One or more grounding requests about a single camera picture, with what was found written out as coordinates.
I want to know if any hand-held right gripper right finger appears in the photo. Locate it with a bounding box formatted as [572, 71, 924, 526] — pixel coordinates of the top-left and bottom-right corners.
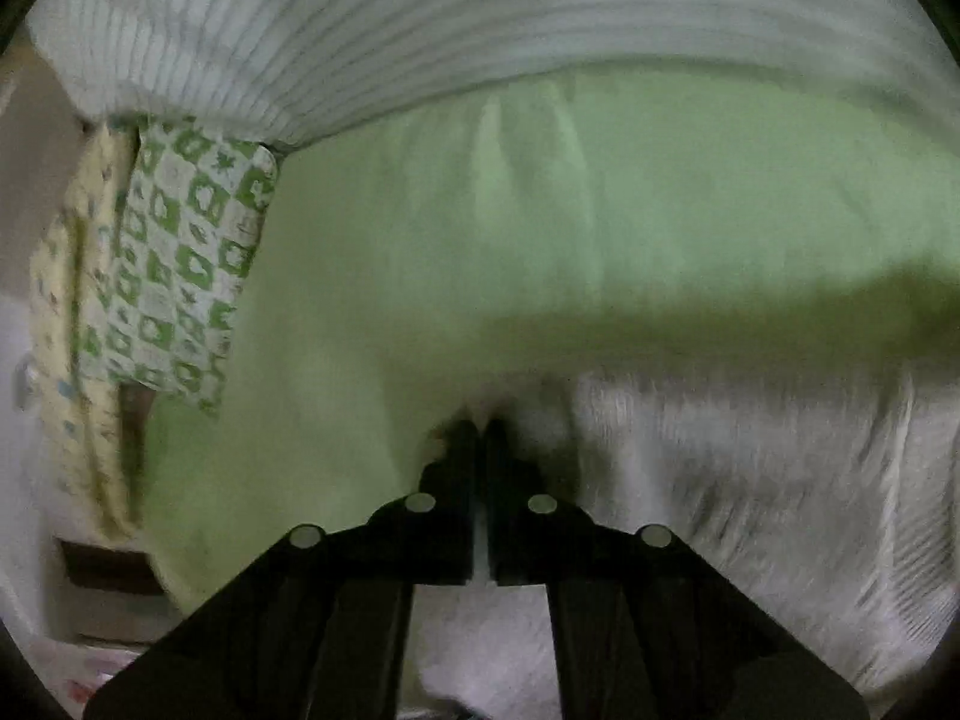
[482, 418, 872, 720]

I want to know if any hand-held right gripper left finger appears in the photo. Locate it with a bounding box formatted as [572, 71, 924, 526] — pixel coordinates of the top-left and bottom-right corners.
[82, 420, 479, 720]

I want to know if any grey fleece cloth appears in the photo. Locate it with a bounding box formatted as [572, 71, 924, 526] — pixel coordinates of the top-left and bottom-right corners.
[409, 367, 955, 720]

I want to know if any light green bed sheet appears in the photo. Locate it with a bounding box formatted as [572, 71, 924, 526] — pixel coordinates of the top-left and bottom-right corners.
[139, 64, 960, 616]

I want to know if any green checked pillow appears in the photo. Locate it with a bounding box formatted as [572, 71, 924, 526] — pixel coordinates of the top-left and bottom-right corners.
[75, 116, 280, 415]

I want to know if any yellow printed pillow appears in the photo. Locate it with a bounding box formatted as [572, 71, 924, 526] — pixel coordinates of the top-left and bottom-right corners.
[28, 124, 143, 541]

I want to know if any white striped duvet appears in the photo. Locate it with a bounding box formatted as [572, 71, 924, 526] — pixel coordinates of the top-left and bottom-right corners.
[26, 0, 958, 152]

